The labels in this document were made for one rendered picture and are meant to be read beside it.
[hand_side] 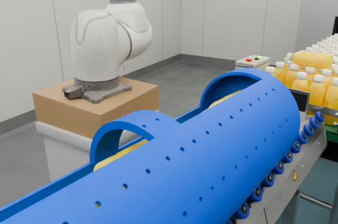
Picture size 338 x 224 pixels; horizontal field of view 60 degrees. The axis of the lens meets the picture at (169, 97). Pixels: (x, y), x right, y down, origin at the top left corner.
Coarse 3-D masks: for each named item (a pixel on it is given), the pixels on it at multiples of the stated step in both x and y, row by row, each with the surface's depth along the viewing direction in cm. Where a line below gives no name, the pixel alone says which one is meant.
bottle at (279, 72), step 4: (276, 68) 146; (280, 68) 145; (276, 72) 145; (280, 72) 144; (284, 72) 145; (276, 76) 145; (280, 76) 144; (284, 76) 145; (280, 80) 145; (284, 80) 146
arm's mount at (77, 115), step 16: (128, 80) 116; (48, 96) 98; (64, 96) 99; (128, 96) 100; (144, 96) 105; (48, 112) 99; (64, 112) 95; (80, 112) 91; (96, 112) 88; (112, 112) 91; (128, 112) 98; (64, 128) 97; (80, 128) 93; (96, 128) 89
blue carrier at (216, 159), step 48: (240, 96) 64; (288, 96) 75; (96, 144) 58; (144, 144) 44; (192, 144) 48; (240, 144) 55; (288, 144) 73; (48, 192) 54; (96, 192) 35; (144, 192) 38; (192, 192) 43; (240, 192) 54
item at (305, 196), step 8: (328, 144) 148; (336, 144) 148; (328, 152) 141; (336, 152) 141; (328, 160) 135; (336, 160) 135; (336, 192) 157; (312, 200) 167; (320, 200) 166; (336, 200) 158; (328, 208) 162; (336, 208) 159; (336, 216) 160
